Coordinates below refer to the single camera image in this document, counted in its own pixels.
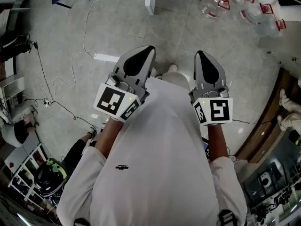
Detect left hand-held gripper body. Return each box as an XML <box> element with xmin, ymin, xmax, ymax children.
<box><xmin>93</xmin><ymin>73</ymin><xmax>150</xmax><ymax>123</ymax></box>

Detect pile of clear plastic bottles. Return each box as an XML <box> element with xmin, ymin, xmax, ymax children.
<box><xmin>201</xmin><ymin>0</ymin><xmax>232</xmax><ymax>18</ymax></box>

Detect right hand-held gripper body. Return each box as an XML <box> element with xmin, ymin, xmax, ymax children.
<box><xmin>189</xmin><ymin>87</ymin><xmax>234</xmax><ymax>127</ymax></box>

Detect person's right forearm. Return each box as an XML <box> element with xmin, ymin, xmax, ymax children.
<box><xmin>206</xmin><ymin>123</ymin><xmax>228</xmax><ymax>162</ymax></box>

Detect white floor cable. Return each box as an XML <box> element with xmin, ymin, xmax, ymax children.
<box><xmin>43</xmin><ymin>0</ymin><xmax>148</xmax><ymax>105</ymax></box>

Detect black yellow device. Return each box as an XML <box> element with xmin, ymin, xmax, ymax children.
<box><xmin>288</xmin><ymin>129</ymin><xmax>301</xmax><ymax>147</ymax></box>

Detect black shoulder strap buckle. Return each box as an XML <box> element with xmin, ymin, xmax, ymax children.
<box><xmin>218</xmin><ymin>209</ymin><xmax>237</xmax><ymax>226</ymax></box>

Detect person's beige trousers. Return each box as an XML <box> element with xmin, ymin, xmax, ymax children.
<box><xmin>161</xmin><ymin>71</ymin><xmax>191</xmax><ymax>92</ymax></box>

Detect person's white shirt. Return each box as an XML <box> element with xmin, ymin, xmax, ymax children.
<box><xmin>56</xmin><ymin>76</ymin><xmax>248</xmax><ymax>226</ymax></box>

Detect white bookshelf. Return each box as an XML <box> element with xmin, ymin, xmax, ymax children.
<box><xmin>0</xmin><ymin>76</ymin><xmax>25</xmax><ymax>124</ymax></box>

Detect person's left forearm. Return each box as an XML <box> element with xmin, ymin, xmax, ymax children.
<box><xmin>93</xmin><ymin>117</ymin><xmax>125</xmax><ymax>160</ymax></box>

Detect black green backpack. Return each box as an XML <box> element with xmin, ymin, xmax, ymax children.
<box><xmin>34</xmin><ymin>157</ymin><xmax>70</xmax><ymax>199</ymax></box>

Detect black floor cable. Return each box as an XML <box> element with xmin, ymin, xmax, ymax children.
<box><xmin>32</xmin><ymin>41</ymin><xmax>98</xmax><ymax>136</ymax></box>
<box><xmin>231</xmin><ymin>118</ymin><xmax>292</xmax><ymax>133</ymax></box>

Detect white storage rack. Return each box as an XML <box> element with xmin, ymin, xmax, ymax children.
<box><xmin>4</xmin><ymin>133</ymin><xmax>49</xmax><ymax>203</ymax></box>

